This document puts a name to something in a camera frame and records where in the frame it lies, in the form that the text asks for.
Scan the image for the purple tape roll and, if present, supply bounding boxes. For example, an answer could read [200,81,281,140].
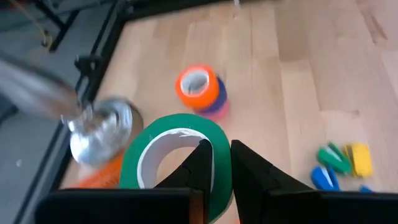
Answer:
[201,76,228,114]

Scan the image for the black frame clamp knob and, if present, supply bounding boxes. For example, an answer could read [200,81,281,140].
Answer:
[73,54,103,74]

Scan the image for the table lamp white shade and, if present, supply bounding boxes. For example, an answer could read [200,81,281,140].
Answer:
[0,51,144,169]

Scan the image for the yellow mini stapler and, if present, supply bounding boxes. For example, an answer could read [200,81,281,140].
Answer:
[343,142,374,179]

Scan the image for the green mini stapler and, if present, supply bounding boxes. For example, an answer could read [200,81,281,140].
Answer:
[316,141,354,175]

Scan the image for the pink tape roll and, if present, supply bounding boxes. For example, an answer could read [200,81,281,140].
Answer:
[198,99,231,122]

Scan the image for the green tape roll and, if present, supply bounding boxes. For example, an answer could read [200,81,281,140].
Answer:
[119,113,234,223]

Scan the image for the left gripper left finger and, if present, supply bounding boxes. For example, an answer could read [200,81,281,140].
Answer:
[34,139,215,224]

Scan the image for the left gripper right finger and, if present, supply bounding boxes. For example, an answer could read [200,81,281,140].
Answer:
[230,139,398,224]

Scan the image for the black desk legs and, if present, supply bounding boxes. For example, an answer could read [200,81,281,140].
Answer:
[32,0,80,53]

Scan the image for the orange plastic basket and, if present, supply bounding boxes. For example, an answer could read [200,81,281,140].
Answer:
[67,152,125,190]

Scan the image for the orange tape roll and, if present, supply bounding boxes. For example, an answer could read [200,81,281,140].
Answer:
[174,64,220,111]

